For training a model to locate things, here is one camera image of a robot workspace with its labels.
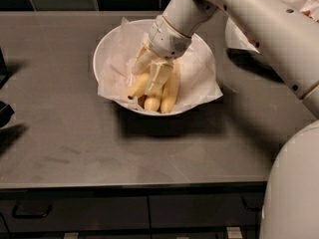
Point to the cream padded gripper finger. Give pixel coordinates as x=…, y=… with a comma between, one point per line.
x=160, y=70

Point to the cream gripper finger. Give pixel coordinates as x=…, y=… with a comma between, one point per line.
x=143, y=59

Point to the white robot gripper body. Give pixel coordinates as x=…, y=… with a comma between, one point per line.
x=166, y=39

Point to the long yellow banana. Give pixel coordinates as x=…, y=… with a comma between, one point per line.
x=170, y=90
x=139, y=85

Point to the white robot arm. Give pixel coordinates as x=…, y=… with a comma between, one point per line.
x=288, y=42

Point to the white bowl with bananas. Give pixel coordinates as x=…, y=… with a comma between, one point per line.
x=106, y=50

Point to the short yellow banana middle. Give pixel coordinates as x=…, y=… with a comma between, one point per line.
x=152, y=102

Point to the white bowl with strawberries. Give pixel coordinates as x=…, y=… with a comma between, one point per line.
x=256, y=57

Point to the white paper liner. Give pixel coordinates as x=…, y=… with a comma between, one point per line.
x=199, y=80

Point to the paper liner under strawberries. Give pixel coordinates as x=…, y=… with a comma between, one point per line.
x=235, y=39

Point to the right dark drawer front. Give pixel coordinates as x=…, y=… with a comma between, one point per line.
x=201, y=210

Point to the dark drawer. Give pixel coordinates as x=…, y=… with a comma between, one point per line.
x=201, y=210
x=82, y=214

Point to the dark object at left edge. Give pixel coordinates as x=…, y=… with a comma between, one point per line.
x=6, y=111

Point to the left dark drawer front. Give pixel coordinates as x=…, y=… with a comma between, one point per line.
x=82, y=214

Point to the right drawer handle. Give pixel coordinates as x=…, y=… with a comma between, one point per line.
x=253, y=204

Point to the drawer handle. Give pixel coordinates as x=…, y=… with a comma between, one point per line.
x=28, y=209
x=253, y=204

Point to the left drawer handle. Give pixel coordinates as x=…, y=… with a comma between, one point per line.
x=28, y=209

